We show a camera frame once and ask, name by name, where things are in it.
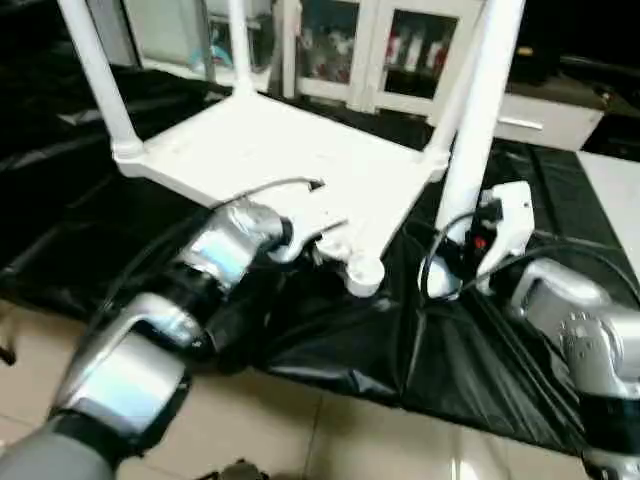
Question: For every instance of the white plastic table top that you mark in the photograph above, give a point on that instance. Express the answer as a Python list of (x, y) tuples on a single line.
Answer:
[(280, 160)]

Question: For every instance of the white plastic table leg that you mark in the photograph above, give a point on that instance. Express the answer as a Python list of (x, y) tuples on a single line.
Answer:
[(241, 50), (105, 85), (450, 115), (475, 125)]

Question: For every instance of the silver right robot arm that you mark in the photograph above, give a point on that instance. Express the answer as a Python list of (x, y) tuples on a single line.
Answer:
[(575, 320)]

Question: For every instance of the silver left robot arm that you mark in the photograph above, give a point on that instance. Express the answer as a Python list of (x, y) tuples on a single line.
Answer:
[(150, 350)]

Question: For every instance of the black work mat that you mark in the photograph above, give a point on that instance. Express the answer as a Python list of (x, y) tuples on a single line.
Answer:
[(325, 340)]

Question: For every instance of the white drawer unit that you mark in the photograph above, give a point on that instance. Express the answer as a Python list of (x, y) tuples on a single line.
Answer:
[(550, 120)]

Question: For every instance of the black desk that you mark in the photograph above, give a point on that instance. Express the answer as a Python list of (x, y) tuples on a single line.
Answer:
[(600, 85)]

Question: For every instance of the black speaker box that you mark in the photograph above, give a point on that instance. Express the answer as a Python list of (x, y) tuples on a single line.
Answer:
[(532, 45)]

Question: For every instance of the white glass door cabinet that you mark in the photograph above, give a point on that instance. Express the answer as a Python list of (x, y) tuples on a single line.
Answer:
[(370, 55)]

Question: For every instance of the teal plastic bag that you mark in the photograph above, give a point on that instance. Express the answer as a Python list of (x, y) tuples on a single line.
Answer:
[(220, 52)]

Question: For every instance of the metal framed glass panel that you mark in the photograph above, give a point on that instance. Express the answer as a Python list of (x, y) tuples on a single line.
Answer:
[(117, 30)]

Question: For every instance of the black stand leg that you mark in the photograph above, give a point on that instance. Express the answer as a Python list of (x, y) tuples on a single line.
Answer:
[(6, 355)]

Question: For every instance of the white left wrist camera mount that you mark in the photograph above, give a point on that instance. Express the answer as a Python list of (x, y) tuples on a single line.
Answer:
[(310, 225)]

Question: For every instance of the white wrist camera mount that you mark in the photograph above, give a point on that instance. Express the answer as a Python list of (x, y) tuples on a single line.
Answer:
[(512, 215), (310, 225)]

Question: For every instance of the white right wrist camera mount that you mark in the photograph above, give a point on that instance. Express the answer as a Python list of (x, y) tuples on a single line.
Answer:
[(512, 215)]

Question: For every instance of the glass tank with dark frame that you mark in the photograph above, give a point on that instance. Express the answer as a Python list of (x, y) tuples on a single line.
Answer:
[(260, 40)]

